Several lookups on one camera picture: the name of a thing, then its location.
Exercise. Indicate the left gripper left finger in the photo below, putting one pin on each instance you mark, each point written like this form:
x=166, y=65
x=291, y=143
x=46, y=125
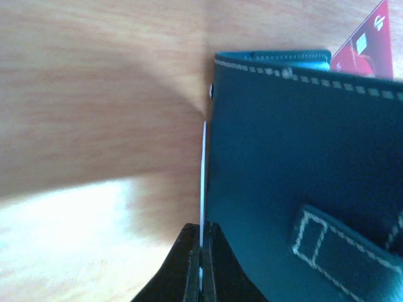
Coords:
x=178, y=277

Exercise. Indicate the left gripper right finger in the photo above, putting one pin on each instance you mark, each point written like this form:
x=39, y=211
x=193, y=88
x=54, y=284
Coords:
x=222, y=277

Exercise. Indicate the blue leather card holder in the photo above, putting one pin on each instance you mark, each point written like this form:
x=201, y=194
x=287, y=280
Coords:
x=305, y=177

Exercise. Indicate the red VIP card bottom left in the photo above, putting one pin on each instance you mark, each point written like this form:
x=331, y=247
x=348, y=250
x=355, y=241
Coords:
x=368, y=51

